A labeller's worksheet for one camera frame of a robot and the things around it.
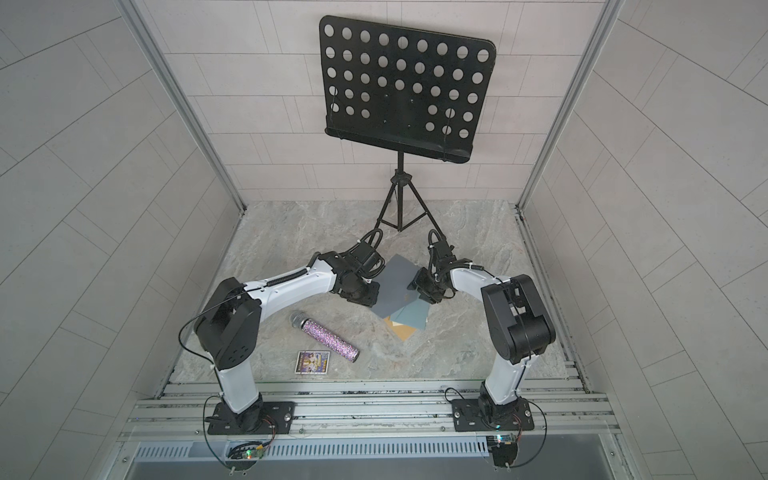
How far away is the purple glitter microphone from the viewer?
0.80m

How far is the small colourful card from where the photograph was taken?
786 millimetres

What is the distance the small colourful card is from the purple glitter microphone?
0.09 ft
